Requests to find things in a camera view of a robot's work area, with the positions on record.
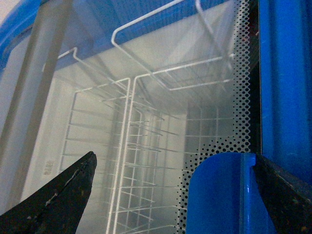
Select white wire basket left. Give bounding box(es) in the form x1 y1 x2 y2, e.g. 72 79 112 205
47 47 131 234

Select white wire basket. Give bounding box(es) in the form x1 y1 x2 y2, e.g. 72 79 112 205
47 47 131 234
106 0 239 234

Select white wire basket right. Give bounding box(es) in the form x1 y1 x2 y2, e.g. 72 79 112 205
106 0 239 234

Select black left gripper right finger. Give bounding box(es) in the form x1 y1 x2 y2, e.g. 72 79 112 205
253 155 312 234

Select white blue chest freezer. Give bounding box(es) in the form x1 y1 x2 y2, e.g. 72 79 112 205
0 0 259 234

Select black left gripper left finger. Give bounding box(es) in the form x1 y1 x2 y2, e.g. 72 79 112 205
0 151 97 234

